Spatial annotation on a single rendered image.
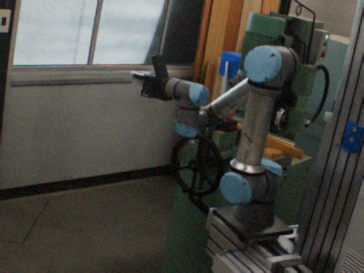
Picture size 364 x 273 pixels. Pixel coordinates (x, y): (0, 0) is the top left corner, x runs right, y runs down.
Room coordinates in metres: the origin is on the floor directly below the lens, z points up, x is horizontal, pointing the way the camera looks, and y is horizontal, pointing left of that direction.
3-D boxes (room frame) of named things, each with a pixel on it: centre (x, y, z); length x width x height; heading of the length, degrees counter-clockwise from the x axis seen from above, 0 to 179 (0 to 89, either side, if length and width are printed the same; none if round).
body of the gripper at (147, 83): (2.03, 0.24, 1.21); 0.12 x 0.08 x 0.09; 56
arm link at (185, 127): (1.96, 0.10, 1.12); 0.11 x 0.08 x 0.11; 147
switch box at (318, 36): (2.86, -0.43, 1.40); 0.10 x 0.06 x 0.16; 147
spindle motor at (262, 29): (2.67, -0.13, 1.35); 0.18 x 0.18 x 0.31
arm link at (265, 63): (1.79, -0.13, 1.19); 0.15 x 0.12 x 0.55; 147
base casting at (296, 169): (2.77, -0.20, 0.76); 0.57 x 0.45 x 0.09; 147
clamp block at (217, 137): (2.52, 0.00, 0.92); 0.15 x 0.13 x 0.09; 57
